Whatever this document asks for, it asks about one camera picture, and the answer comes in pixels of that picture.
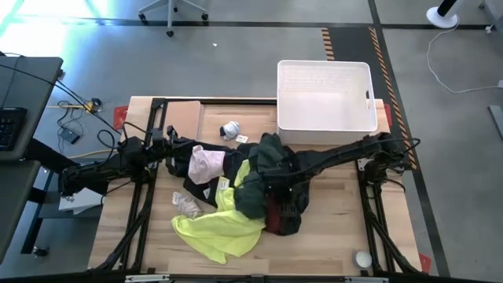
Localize maroon garment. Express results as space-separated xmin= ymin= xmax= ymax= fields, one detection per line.
xmin=266 ymin=194 xmax=282 ymax=233

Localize dark green garment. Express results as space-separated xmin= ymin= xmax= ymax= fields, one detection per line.
xmin=234 ymin=132 xmax=296 ymax=220

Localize pink garment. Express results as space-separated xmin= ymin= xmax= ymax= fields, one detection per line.
xmin=187 ymin=144 xmax=227 ymax=186

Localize white sock with tag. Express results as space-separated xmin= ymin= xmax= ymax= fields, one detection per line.
xmin=171 ymin=191 xmax=204 ymax=220

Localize gray white sock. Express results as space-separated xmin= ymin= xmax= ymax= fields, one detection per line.
xmin=218 ymin=120 xmax=240 ymax=142

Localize black jeans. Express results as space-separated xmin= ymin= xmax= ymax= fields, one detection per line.
xmin=167 ymin=135 xmax=260 ymax=209

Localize neon yellow garment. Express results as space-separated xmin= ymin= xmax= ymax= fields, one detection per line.
xmin=171 ymin=159 xmax=268 ymax=265

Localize gray tape roll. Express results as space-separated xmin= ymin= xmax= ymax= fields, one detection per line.
xmin=354 ymin=250 xmax=373 ymax=270

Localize black power adapter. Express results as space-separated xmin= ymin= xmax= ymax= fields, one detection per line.
xmin=58 ymin=127 xmax=82 ymax=145

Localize white printed box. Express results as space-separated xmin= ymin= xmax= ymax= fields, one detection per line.
xmin=58 ymin=186 xmax=105 ymax=215

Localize white plastic laundry basket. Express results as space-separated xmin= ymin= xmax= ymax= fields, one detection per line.
xmin=276 ymin=59 xmax=379 ymax=145

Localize black desk support beam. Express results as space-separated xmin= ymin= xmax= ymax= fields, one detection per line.
xmin=24 ymin=137 xmax=72 ymax=174

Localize office chair base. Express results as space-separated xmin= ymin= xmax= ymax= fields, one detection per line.
xmin=137 ymin=0 xmax=209 ymax=39

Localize gray desk top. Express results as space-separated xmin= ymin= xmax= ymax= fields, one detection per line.
xmin=0 ymin=56 xmax=64 ymax=162
xmin=0 ymin=159 xmax=42 ymax=264

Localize black keyboard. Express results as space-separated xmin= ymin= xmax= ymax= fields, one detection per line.
xmin=0 ymin=106 xmax=28 ymax=153

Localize white black tower fan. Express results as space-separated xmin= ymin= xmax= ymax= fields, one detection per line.
xmin=426 ymin=0 xmax=464 ymax=29

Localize black aluminium table frame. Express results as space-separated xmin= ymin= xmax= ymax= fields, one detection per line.
xmin=88 ymin=97 xmax=425 ymax=283

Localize yellow cable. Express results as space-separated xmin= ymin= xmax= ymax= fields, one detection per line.
xmin=68 ymin=148 xmax=119 ymax=160

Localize yellow black cable connector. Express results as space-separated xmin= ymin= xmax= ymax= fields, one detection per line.
xmin=83 ymin=97 xmax=104 ymax=114

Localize black cable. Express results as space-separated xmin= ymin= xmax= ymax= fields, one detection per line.
xmin=0 ymin=62 xmax=123 ymax=137

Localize white metal bracket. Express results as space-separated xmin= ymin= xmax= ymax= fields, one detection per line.
xmin=124 ymin=274 xmax=171 ymax=283
xmin=344 ymin=276 xmax=389 ymax=283

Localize white power cable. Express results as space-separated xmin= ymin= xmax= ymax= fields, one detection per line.
xmin=426 ymin=17 xmax=503 ymax=95

